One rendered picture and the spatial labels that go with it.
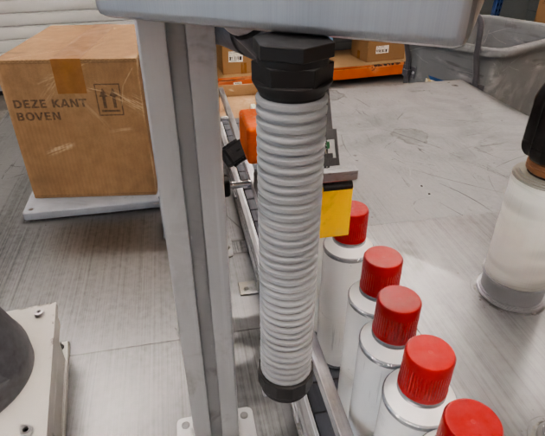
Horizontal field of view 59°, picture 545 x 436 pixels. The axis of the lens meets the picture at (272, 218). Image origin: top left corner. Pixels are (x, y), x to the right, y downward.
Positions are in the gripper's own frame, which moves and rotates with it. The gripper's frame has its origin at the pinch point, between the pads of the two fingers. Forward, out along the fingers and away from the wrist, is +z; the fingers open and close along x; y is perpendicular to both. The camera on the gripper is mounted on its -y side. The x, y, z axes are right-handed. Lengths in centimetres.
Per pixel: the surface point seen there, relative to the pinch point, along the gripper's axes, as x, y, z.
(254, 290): 4.6, -5.8, 9.1
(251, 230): 10.9, -4.6, 0.3
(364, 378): -32.8, -2.1, 9.8
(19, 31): 361, -135, -158
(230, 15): -48, -12, -13
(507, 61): 141, 143, -57
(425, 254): 0.1, 20.7, 6.3
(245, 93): 86, 7, -38
